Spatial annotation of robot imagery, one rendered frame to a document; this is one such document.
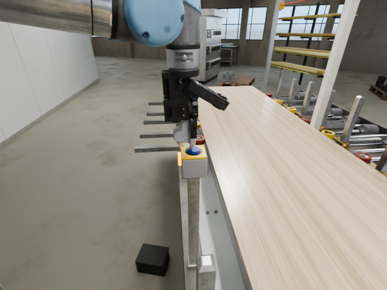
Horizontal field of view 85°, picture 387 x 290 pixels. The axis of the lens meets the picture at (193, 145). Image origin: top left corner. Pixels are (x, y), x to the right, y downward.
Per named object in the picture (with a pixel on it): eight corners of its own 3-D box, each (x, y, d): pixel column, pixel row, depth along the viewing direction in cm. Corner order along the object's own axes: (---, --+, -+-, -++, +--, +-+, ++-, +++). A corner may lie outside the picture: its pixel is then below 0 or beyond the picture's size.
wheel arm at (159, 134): (140, 139, 158) (139, 134, 156) (140, 137, 161) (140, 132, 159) (197, 137, 162) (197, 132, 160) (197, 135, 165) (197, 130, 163)
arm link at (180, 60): (198, 46, 50) (203, 49, 43) (198, 67, 52) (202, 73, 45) (166, 47, 49) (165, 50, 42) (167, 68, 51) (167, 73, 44)
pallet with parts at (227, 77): (229, 78, 747) (230, 68, 729) (256, 81, 710) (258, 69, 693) (216, 86, 644) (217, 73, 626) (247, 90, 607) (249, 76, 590)
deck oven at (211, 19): (211, 86, 649) (214, 8, 552) (176, 83, 690) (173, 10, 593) (224, 76, 775) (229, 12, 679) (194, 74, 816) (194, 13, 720)
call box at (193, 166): (182, 181, 59) (181, 157, 56) (181, 167, 65) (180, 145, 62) (207, 180, 60) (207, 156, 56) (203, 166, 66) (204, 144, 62)
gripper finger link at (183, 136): (174, 149, 58) (171, 118, 54) (195, 148, 59) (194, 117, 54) (174, 155, 55) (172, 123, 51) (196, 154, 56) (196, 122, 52)
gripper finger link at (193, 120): (188, 133, 56) (188, 101, 52) (194, 133, 57) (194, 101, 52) (189, 141, 52) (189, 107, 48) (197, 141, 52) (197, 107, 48)
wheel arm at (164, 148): (134, 153, 135) (133, 148, 133) (135, 151, 138) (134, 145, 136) (201, 151, 139) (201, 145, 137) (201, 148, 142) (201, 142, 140)
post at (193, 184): (188, 270, 82) (186, 176, 60) (187, 258, 86) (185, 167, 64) (199, 268, 82) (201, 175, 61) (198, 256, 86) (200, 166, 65)
